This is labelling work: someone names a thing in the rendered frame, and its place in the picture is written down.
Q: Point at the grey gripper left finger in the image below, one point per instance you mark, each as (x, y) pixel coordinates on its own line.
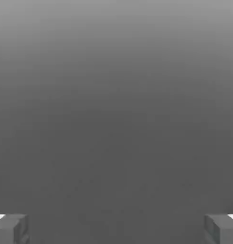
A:
(9, 229)

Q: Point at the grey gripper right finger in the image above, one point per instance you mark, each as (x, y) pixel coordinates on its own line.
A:
(223, 230)

